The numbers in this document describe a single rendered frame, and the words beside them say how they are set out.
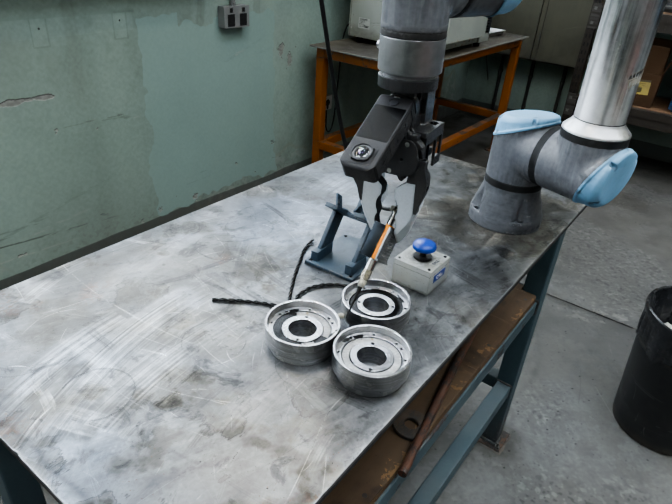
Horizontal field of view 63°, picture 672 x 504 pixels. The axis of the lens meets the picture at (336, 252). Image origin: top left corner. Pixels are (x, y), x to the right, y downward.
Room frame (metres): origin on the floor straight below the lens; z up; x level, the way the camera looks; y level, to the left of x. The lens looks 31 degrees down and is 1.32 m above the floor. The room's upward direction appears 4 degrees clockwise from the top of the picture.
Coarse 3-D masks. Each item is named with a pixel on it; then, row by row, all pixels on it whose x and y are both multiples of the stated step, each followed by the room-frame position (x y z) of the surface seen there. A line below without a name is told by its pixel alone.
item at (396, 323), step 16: (352, 288) 0.71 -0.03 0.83; (368, 288) 0.72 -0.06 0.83; (384, 288) 0.72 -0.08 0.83; (400, 288) 0.71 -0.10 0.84; (368, 304) 0.70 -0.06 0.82; (384, 304) 0.69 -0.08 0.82; (352, 320) 0.64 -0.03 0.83; (368, 320) 0.63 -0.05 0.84; (384, 320) 0.63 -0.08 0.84; (400, 320) 0.64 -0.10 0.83
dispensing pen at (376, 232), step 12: (396, 204) 0.66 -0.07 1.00; (372, 228) 0.63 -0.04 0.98; (384, 228) 0.63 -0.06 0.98; (372, 240) 0.62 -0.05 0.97; (360, 252) 0.62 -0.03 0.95; (372, 252) 0.61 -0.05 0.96; (372, 264) 0.62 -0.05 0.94; (360, 276) 0.61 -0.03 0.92; (360, 288) 0.61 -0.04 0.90; (348, 312) 0.59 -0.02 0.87
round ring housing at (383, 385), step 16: (352, 336) 0.60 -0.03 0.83; (368, 336) 0.60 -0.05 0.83; (384, 336) 0.60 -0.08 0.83; (400, 336) 0.59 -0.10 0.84; (336, 352) 0.56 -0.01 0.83; (352, 352) 0.56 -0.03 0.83; (368, 352) 0.58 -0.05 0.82; (384, 352) 0.57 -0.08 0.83; (400, 352) 0.57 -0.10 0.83; (336, 368) 0.53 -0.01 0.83; (368, 368) 0.54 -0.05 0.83; (384, 368) 0.54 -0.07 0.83; (400, 368) 0.54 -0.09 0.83; (352, 384) 0.51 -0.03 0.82; (368, 384) 0.51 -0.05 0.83; (384, 384) 0.51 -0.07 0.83; (400, 384) 0.52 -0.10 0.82
